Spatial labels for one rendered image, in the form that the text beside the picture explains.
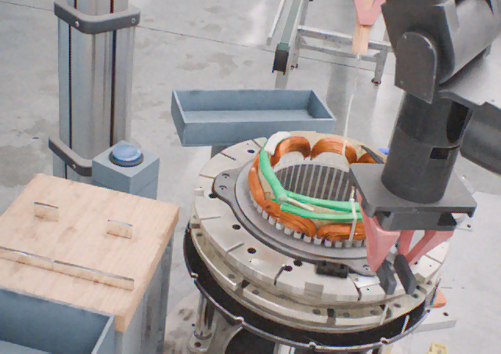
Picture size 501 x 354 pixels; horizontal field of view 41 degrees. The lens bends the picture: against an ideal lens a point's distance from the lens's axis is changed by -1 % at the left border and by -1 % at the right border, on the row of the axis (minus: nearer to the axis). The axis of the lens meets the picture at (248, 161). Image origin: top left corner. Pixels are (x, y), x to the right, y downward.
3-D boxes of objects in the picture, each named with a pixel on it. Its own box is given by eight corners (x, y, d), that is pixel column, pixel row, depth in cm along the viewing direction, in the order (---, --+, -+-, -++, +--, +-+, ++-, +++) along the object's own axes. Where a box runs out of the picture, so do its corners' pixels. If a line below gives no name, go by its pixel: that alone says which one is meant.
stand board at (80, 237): (124, 333, 69) (125, 317, 67) (-46, 289, 70) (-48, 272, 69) (178, 220, 85) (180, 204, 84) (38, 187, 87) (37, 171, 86)
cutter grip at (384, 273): (394, 295, 62) (398, 283, 61) (385, 295, 61) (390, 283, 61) (380, 265, 65) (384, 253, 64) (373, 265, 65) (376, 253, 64)
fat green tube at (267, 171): (285, 211, 73) (288, 196, 72) (249, 205, 73) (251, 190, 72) (293, 143, 85) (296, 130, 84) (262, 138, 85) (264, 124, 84)
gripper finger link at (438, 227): (434, 291, 63) (464, 212, 58) (362, 293, 62) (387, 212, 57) (409, 244, 69) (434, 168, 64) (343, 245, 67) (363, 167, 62)
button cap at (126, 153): (145, 156, 98) (145, 149, 97) (128, 167, 95) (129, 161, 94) (124, 146, 99) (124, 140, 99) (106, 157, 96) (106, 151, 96)
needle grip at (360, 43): (369, 55, 73) (376, -2, 71) (355, 53, 72) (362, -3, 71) (362, 53, 74) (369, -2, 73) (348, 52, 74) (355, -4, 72)
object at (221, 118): (286, 217, 132) (313, 88, 117) (304, 254, 124) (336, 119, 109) (161, 225, 125) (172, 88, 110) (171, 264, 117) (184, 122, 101)
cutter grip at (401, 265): (413, 294, 62) (418, 282, 61) (405, 295, 62) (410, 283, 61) (399, 265, 65) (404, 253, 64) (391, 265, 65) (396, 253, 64)
